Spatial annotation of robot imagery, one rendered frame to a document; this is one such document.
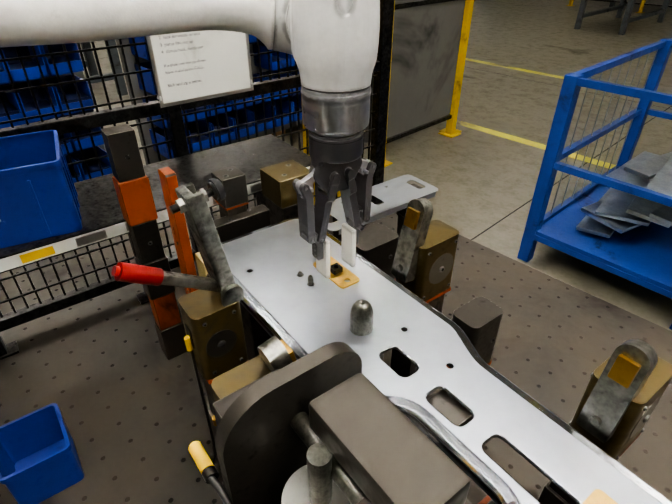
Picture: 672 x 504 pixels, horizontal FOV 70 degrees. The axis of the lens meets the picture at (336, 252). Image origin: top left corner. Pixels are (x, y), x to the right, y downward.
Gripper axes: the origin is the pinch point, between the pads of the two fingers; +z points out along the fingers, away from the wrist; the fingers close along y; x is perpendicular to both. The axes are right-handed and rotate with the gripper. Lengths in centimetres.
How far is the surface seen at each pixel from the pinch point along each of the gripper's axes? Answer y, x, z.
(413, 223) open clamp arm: -10.2, 6.5, -4.7
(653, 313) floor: -178, 5, 104
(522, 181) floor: -248, -114, 104
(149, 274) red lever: 28.2, 0.9, -8.8
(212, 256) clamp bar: 20.6, 1.8, -8.7
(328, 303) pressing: 5.6, 5.5, 4.1
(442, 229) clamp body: -18.0, 5.9, -0.4
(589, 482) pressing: 0.8, 44.0, 4.1
